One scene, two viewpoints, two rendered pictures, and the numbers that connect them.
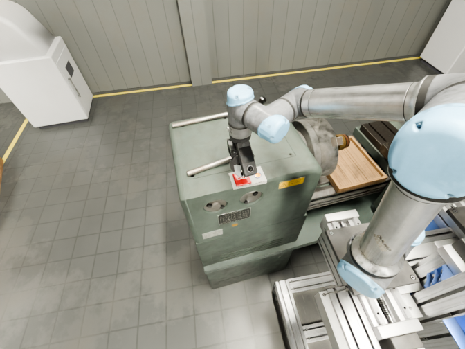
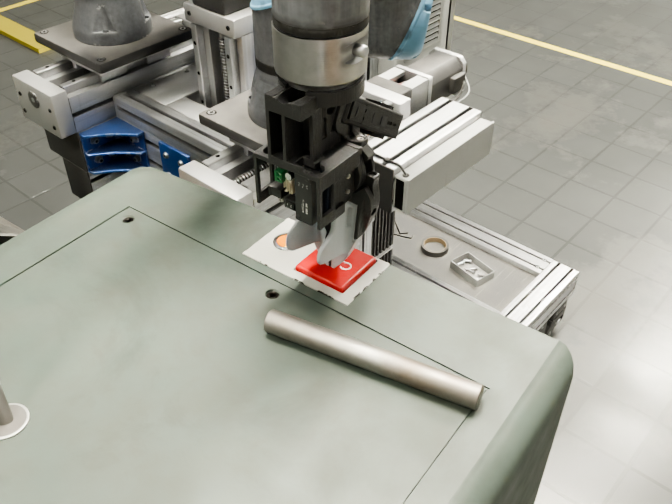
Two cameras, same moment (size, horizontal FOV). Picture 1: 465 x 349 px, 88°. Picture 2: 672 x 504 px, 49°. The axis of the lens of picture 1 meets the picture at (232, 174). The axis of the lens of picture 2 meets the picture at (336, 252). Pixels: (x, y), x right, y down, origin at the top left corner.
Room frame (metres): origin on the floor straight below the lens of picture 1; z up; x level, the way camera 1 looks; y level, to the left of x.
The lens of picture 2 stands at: (0.95, 0.39, 1.74)
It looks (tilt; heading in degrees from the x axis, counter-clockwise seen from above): 39 degrees down; 229
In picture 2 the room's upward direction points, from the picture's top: straight up
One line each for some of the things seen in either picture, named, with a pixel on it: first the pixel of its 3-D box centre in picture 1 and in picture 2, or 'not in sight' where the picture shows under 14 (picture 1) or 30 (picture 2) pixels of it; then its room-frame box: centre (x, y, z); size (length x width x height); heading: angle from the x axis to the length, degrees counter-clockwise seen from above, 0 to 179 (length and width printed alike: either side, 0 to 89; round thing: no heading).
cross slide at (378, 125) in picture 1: (394, 146); not in sight; (1.00, -0.98, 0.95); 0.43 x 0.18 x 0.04; 13
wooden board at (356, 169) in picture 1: (344, 162); not in sight; (0.95, -0.68, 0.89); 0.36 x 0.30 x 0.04; 13
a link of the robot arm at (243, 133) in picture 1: (239, 127); (323, 50); (0.59, -0.03, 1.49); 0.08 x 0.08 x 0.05
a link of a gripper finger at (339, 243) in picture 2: (236, 166); (334, 243); (0.59, -0.02, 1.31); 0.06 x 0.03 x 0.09; 13
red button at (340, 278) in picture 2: (241, 179); (336, 268); (0.57, -0.04, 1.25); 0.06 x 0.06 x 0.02; 13
